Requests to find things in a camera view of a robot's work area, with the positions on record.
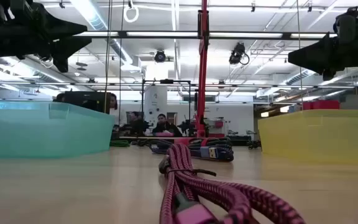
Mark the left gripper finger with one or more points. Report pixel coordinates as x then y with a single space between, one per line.
68 48
61 28

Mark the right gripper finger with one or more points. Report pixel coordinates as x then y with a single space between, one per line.
319 49
328 67

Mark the red storage bin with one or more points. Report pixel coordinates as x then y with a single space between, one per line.
322 104

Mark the black monitor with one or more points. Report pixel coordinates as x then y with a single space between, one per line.
82 101

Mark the person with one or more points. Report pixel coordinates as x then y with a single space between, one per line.
166 127
135 124
113 101

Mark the yellow translucent plastic bin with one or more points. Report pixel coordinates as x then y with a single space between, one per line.
322 137

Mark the teal translucent plastic bin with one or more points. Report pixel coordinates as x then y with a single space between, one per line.
42 133

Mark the overhead light bar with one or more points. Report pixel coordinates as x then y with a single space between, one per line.
166 34

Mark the red desk lamp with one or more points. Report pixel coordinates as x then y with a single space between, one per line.
202 77

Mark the round black overhead camera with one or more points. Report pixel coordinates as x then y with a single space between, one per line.
160 56

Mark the black metal frame stand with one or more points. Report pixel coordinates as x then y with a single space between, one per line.
166 81

